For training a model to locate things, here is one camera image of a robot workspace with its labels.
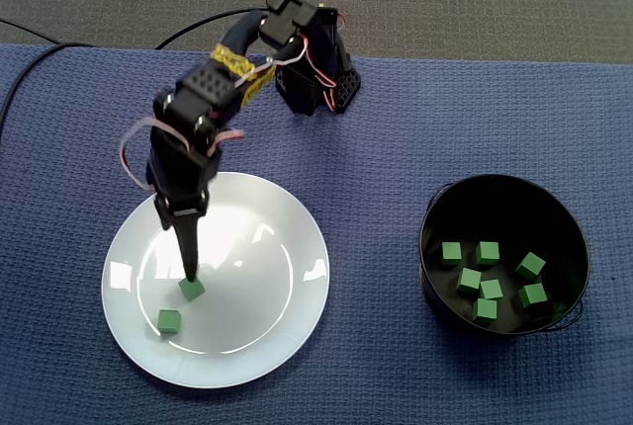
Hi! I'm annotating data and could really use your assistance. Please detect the white red elbow servo wire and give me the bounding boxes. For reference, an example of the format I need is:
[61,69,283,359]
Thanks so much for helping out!
[233,33,312,91]

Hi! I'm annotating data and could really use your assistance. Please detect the pink gripper servo wire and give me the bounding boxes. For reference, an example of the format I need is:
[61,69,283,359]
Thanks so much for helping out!
[120,117,165,194]

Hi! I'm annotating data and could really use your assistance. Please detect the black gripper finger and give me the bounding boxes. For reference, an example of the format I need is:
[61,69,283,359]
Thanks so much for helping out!
[169,211,205,283]
[152,196,174,232]

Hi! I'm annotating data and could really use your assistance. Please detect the pink wrist servo wire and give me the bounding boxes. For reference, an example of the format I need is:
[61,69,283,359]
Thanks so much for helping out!
[211,128,247,155]

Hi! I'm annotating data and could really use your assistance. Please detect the long black robot cable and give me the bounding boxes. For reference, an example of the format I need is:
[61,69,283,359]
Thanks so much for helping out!
[153,5,273,50]

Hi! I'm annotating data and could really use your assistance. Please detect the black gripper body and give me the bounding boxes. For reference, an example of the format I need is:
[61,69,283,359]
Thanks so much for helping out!
[144,120,223,221]

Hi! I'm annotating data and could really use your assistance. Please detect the white round plate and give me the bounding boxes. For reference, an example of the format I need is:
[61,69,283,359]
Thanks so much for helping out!
[101,171,331,390]

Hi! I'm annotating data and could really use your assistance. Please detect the thick black cable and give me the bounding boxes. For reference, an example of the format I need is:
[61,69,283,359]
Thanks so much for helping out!
[0,42,93,125]

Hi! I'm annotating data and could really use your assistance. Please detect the green cube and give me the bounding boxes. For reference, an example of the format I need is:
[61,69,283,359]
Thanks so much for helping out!
[476,240,500,267]
[472,297,498,323]
[517,283,549,308]
[515,251,547,283]
[479,278,504,301]
[156,308,182,335]
[456,267,484,296]
[440,241,463,267]
[177,276,206,302]

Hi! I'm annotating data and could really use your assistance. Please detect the black metal bucket container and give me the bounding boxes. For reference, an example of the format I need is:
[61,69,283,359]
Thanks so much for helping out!
[418,173,591,340]

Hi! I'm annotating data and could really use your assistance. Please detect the thin black cable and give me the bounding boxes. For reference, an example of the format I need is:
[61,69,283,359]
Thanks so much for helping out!
[0,17,60,45]

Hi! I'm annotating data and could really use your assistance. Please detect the blue woven table cloth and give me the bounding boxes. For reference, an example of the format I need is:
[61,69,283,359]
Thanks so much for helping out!
[0,42,633,425]

